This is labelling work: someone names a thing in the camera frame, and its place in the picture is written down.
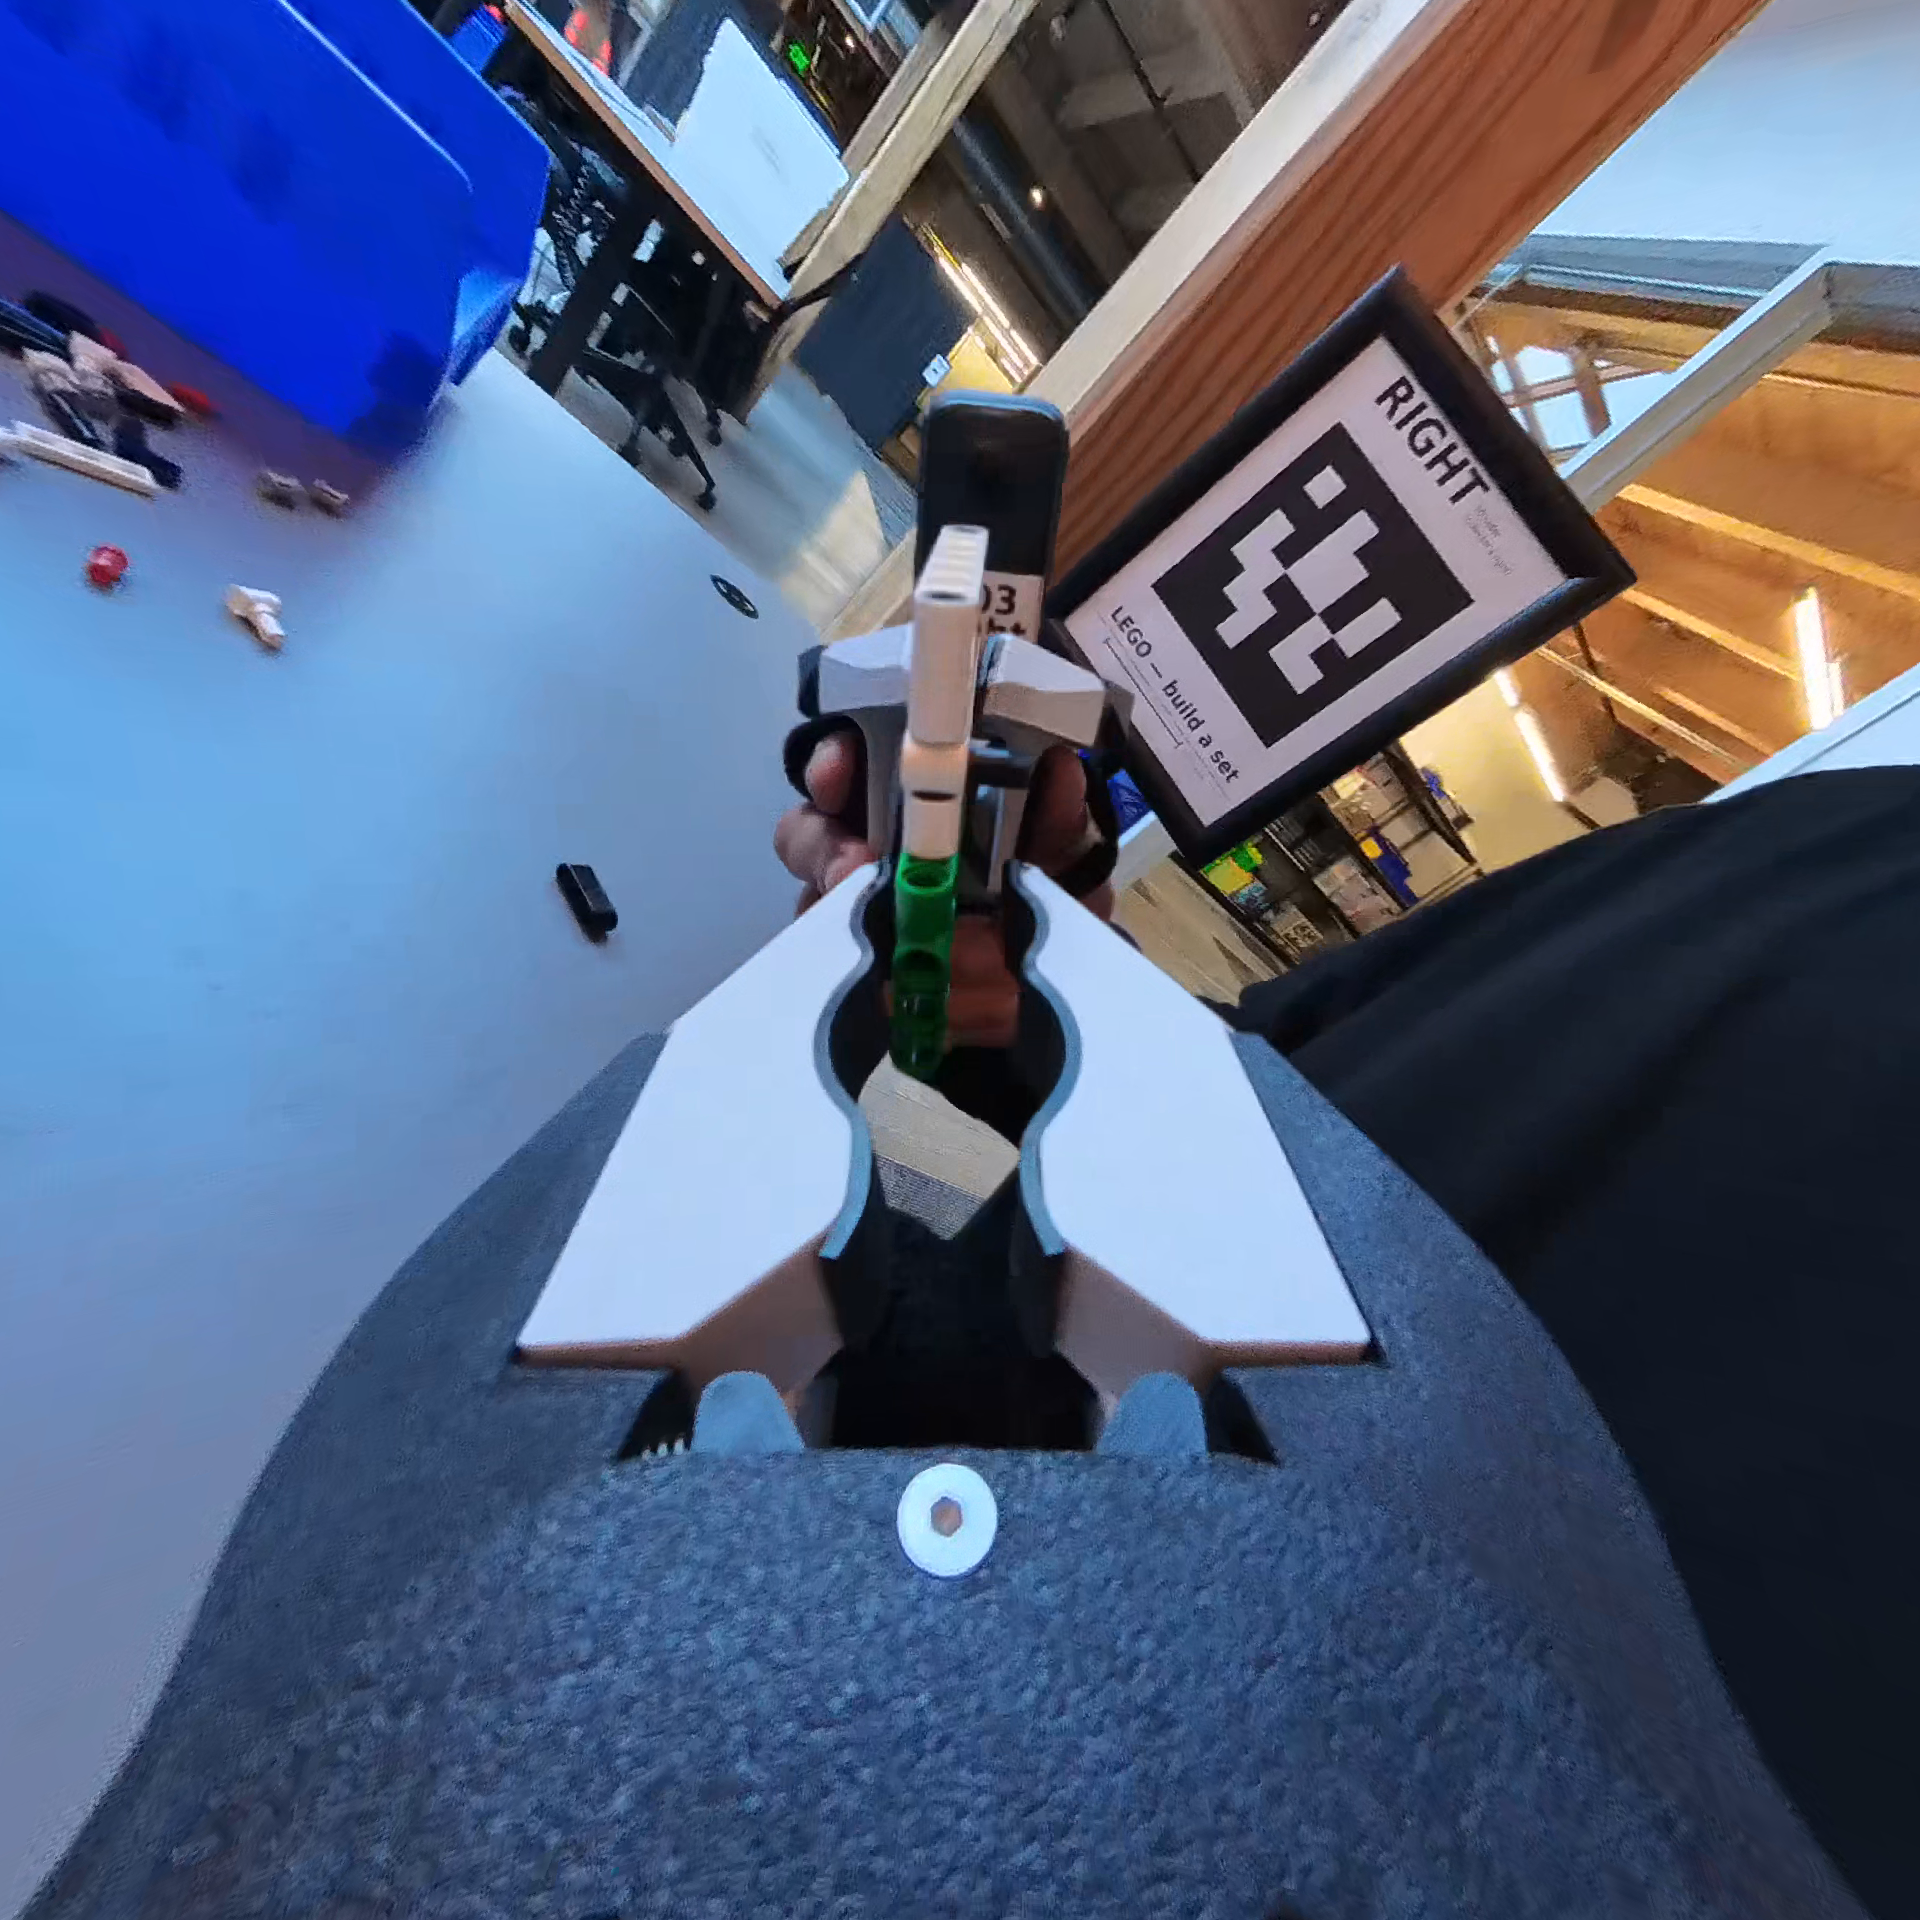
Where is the pile of loose lego pieces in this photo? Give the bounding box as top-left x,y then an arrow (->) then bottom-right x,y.
0,291 -> 223,500

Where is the blue plastic bin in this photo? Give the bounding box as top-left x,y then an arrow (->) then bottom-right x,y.
0,0 -> 553,455

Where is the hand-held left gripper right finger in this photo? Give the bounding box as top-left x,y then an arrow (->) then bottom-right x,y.
1018,869 -> 1379,1377

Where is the green lego beam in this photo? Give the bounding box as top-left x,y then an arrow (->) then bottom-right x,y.
890,850 -> 964,1084

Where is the white lego beam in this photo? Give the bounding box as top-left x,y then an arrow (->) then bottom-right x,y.
899,526 -> 994,858

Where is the person's right hand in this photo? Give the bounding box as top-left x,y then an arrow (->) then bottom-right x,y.
774,735 -> 1121,1046

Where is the white table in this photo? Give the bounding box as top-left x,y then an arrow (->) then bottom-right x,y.
504,0 -> 853,312

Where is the wooden pillar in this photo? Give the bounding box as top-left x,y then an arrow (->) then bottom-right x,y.
1035,0 -> 1773,529

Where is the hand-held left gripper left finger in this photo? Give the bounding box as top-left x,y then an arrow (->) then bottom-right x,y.
514,863 -> 893,1408

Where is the black office chair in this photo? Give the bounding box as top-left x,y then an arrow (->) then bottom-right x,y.
509,163 -> 725,516

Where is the storage shelf with bins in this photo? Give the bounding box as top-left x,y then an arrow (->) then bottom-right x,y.
1198,744 -> 1481,965

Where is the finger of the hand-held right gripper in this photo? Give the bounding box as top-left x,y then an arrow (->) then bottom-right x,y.
980,631 -> 1113,744
815,624 -> 922,744

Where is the black framed marker sign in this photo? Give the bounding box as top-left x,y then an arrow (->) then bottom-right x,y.
1046,266 -> 1637,866

